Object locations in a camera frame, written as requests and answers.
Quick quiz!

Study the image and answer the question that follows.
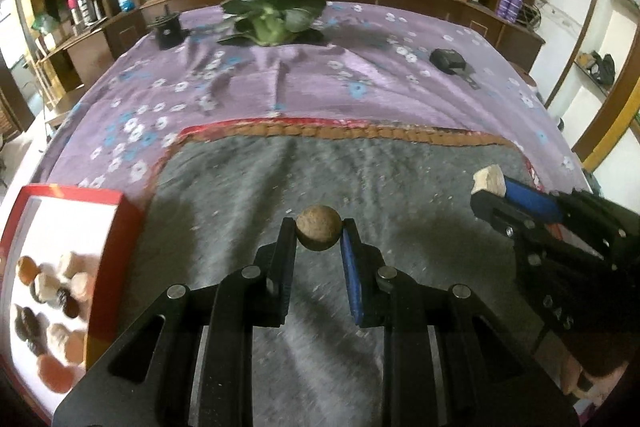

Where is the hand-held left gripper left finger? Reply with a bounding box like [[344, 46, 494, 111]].
[[52, 217, 298, 427]]

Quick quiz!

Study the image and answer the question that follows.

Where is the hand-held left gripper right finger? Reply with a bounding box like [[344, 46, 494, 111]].
[[340, 218, 581, 427]]

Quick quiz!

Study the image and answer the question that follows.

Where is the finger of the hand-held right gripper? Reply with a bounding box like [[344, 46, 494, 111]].
[[502, 179, 640, 253], [470, 192, 606, 258]]

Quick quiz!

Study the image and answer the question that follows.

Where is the brown round longan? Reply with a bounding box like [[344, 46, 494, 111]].
[[295, 205, 344, 254]]

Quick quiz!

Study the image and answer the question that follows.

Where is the red white tray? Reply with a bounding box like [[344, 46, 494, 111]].
[[0, 183, 146, 427]]

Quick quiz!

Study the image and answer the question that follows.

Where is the person's right hand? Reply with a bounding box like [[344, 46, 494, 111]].
[[562, 349, 621, 400]]

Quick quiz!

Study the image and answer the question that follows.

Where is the grey felt mat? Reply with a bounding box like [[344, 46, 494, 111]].
[[120, 119, 591, 427]]

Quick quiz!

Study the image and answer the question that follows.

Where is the dark shelf clutter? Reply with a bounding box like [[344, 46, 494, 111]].
[[575, 52, 617, 82]]

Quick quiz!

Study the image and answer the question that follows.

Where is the small black clip device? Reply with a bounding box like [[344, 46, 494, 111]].
[[430, 48, 481, 90]]

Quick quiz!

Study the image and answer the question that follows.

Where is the purple floral cloth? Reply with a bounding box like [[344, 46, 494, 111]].
[[37, 2, 591, 208]]

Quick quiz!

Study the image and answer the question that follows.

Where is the green bok choy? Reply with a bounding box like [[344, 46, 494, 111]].
[[217, 0, 328, 48]]

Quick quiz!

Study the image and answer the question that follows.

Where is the black cylinder part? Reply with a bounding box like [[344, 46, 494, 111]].
[[147, 9, 188, 50]]

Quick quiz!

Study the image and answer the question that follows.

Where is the green plastic bag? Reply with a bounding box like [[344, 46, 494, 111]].
[[32, 14, 63, 35]]

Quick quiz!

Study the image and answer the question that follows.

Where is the coiled dark cable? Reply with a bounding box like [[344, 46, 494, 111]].
[[520, 2, 543, 28]]

